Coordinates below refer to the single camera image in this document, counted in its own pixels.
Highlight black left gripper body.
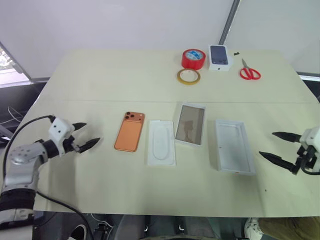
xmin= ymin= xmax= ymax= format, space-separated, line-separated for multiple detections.
xmin=61 ymin=135 xmax=82 ymax=154

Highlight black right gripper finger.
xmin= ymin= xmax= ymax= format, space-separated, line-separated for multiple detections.
xmin=258 ymin=150 xmax=300 ymax=176
xmin=271 ymin=131 xmax=304 ymax=144

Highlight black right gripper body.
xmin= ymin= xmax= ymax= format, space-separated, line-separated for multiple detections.
xmin=295 ymin=144 xmax=320 ymax=176

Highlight orange smartphone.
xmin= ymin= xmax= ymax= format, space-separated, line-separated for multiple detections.
xmin=114 ymin=111 xmax=146 ymax=153

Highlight white phone tray insert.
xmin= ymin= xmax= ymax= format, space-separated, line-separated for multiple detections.
xmin=146 ymin=119 xmax=177 ymax=167

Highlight white phone box base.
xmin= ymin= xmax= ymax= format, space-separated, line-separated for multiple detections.
xmin=215 ymin=119 xmax=257 ymax=176

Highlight white box blue phone print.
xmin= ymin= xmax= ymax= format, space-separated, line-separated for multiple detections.
xmin=208 ymin=44 xmax=235 ymax=73

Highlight grey window ledge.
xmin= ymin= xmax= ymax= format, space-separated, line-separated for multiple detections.
xmin=296 ymin=71 xmax=320 ymax=82

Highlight black side cabinet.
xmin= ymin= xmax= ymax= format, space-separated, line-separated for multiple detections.
xmin=0 ymin=76 xmax=51 ymax=141

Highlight white shoe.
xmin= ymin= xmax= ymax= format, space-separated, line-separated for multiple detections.
xmin=244 ymin=217 xmax=264 ymax=240

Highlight dark round shape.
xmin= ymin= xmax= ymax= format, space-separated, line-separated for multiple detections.
xmin=66 ymin=223 xmax=89 ymax=240

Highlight yellow tape roll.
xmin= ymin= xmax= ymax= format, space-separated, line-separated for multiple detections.
xmin=176 ymin=68 xmax=202 ymax=86

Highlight red tape roll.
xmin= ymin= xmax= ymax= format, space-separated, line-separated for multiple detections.
xmin=181 ymin=48 xmax=207 ymax=71

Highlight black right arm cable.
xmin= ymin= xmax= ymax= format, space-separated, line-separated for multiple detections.
xmin=300 ymin=166 xmax=320 ymax=176

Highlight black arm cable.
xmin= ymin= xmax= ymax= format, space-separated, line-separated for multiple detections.
xmin=300 ymin=166 xmax=320 ymax=176
xmin=2 ymin=114 xmax=96 ymax=240

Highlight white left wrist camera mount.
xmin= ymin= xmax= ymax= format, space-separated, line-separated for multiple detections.
xmin=47 ymin=118 xmax=75 ymax=156

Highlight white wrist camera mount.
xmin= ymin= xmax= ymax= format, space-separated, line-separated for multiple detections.
xmin=47 ymin=118 xmax=75 ymax=156
xmin=299 ymin=125 xmax=320 ymax=174

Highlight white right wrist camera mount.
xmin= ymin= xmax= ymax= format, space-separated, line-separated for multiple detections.
xmin=299 ymin=125 xmax=320 ymax=174

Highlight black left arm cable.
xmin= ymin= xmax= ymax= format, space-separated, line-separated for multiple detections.
xmin=2 ymin=114 xmax=96 ymax=240

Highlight white thin cable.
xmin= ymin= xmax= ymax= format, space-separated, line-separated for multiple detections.
xmin=0 ymin=106 xmax=25 ymax=125

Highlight red handled scissors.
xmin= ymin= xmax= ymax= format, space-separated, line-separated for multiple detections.
xmin=239 ymin=58 xmax=262 ymax=81

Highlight grey window frame bar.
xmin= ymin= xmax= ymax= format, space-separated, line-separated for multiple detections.
xmin=0 ymin=40 xmax=34 ymax=81

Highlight grey wall pole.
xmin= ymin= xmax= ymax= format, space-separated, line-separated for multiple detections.
xmin=218 ymin=0 xmax=242 ymax=45

